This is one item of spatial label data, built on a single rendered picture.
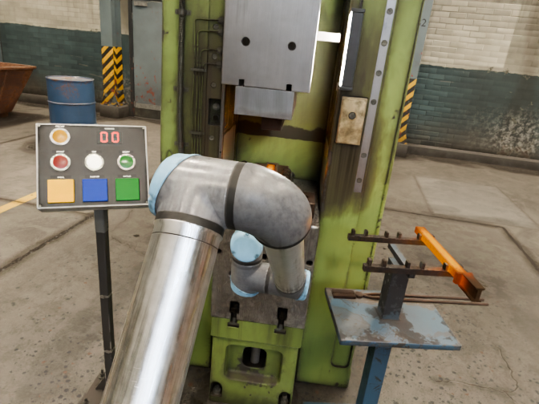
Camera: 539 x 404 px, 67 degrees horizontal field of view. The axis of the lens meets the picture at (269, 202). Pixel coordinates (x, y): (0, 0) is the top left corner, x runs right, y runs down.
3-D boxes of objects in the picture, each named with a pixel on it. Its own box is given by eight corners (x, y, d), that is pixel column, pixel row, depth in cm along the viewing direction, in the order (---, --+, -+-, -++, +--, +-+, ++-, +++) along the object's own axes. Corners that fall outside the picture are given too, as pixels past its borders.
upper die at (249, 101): (291, 120, 138) (294, 91, 134) (233, 114, 139) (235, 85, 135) (295, 105, 177) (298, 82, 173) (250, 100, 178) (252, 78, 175)
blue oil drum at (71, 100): (81, 152, 525) (75, 82, 494) (41, 146, 534) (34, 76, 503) (107, 143, 579) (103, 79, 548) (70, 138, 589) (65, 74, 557)
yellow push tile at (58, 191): (74, 202, 129) (73, 179, 130) (47, 202, 126) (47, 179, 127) (74, 202, 130) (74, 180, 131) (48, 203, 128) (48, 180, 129)
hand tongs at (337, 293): (483, 300, 157) (484, 297, 156) (488, 306, 153) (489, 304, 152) (331, 291, 152) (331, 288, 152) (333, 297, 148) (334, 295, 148)
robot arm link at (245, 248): (228, 263, 114) (229, 232, 110) (235, 241, 125) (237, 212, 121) (261, 267, 113) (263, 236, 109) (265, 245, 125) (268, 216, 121)
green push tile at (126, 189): (139, 199, 136) (138, 178, 136) (116, 200, 133) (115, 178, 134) (139, 200, 137) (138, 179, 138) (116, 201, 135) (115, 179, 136)
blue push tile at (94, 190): (108, 201, 132) (106, 178, 133) (83, 202, 130) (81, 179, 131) (108, 201, 134) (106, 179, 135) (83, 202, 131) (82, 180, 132)
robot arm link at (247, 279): (262, 303, 118) (266, 267, 113) (224, 295, 120) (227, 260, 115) (269, 285, 127) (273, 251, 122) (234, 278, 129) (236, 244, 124)
